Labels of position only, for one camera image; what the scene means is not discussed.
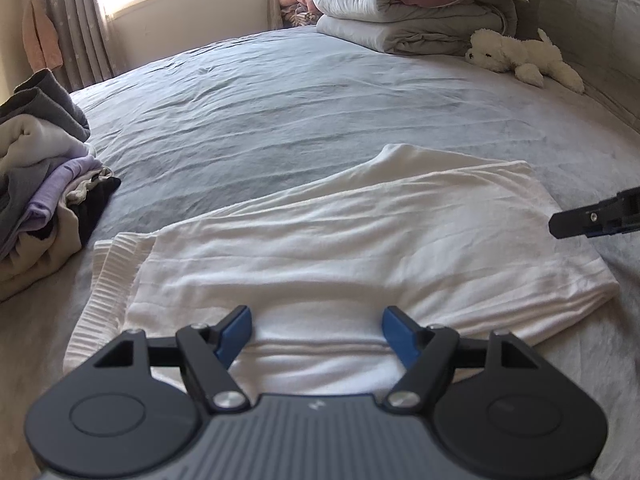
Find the black folded garment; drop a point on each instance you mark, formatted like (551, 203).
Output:
(89, 201)

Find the grey bed sheet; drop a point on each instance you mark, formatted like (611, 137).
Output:
(252, 116)

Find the light grey folded garment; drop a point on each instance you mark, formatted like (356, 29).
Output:
(27, 140)

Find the pink clothes pile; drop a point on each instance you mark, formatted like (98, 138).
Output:
(299, 12)

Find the grey folded garment middle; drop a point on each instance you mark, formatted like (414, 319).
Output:
(28, 199)

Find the beige folded garment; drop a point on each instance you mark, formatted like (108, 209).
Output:
(38, 254)

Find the dark grey folded garment top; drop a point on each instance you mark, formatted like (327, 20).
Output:
(43, 97)

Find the pink hanging jacket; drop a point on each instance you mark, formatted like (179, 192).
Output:
(40, 39)

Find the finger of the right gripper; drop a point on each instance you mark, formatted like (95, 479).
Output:
(616, 215)

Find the grey patterned curtain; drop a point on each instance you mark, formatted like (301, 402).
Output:
(88, 44)

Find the white t-shirt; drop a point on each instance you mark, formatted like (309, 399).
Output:
(450, 239)

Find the white plush dog toy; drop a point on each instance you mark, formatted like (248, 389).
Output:
(530, 60)

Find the grey padded headboard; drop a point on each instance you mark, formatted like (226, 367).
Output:
(600, 39)

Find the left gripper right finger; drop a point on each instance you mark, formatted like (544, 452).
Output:
(494, 406)

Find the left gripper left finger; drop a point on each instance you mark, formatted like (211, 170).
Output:
(139, 402)

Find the lavender folded garment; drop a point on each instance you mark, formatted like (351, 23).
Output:
(42, 205)

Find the folded grey duvet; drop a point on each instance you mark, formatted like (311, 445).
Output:
(415, 27)

